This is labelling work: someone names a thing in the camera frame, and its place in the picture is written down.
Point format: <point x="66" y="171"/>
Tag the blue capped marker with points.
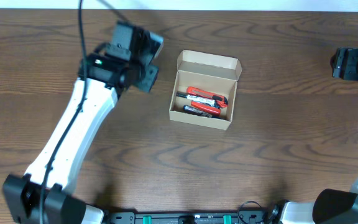
<point x="194" y="111"/>

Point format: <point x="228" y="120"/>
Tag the black and white marker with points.
<point x="198" y="99"/>

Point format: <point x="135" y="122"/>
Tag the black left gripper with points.
<point x="150" y="79"/>

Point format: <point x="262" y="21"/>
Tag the brown cardboard box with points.
<point x="213" y="73"/>

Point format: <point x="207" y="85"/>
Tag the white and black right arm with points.
<point x="331" y="206"/>

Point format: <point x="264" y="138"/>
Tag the orange utility knife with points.
<point x="220" y="99"/>

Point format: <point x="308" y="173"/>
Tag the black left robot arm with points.
<point x="44" y="194"/>

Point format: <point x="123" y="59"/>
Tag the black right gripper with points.
<point x="352" y="59"/>

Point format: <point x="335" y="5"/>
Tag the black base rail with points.
<point x="247" y="216"/>

